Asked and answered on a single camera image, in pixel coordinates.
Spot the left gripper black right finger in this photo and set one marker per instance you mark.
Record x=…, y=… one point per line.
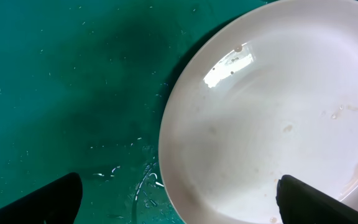
x=300, y=203

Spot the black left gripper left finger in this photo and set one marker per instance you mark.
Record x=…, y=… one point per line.
x=56, y=202

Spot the white plate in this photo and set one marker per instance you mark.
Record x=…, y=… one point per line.
x=274, y=92

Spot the teal plastic tray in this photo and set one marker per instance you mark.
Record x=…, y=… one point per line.
x=83, y=88

